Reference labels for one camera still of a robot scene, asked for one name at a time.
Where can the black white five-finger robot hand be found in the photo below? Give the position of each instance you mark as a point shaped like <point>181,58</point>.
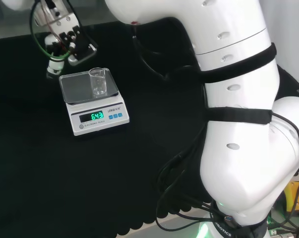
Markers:
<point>65,23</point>

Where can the small clear glass beaker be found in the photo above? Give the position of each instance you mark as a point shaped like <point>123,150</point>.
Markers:
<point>98,83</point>

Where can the white electronic balance steel pan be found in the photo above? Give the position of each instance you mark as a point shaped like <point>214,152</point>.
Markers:
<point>99,119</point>

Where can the black bench cloth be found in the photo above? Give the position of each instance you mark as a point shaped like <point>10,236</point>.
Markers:
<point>40,178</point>

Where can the yellow stop button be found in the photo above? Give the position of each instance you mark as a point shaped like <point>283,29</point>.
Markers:
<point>296,196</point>

